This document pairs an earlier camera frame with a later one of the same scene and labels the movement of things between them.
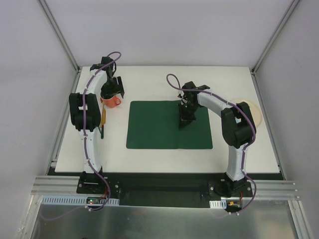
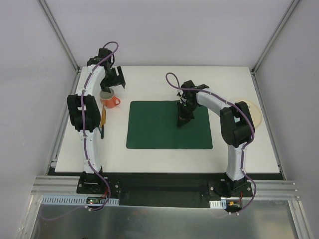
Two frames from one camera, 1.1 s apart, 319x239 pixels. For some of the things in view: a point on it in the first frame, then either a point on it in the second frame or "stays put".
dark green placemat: x=155 y=124 stays put
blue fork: x=101 y=132 stays put
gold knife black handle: x=103 y=121 stays put
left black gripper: x=110 y=92 -> x=107 y=83
